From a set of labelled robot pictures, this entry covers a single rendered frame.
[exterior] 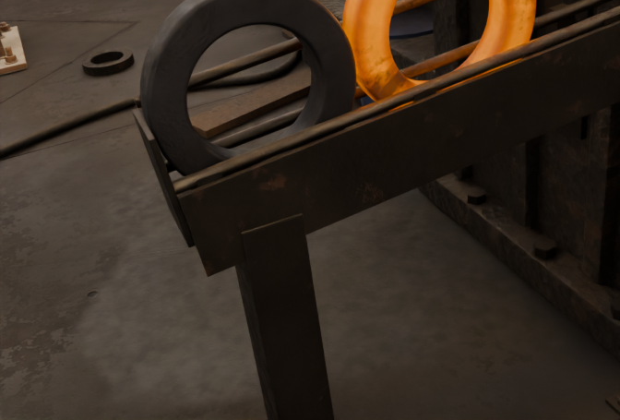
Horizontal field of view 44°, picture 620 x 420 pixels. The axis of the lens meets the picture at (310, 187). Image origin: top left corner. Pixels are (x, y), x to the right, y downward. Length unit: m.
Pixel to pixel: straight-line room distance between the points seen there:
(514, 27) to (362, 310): 0.80
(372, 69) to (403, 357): 0.74
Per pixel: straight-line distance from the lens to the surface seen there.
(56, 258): 1.80
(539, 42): 0.76
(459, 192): 1.63
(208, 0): 0.62
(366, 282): 1.50
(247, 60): 0.71
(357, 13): 0.67
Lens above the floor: 0.90
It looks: 29 degrees down
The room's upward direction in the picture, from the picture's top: 8 degrees counter-clockwise
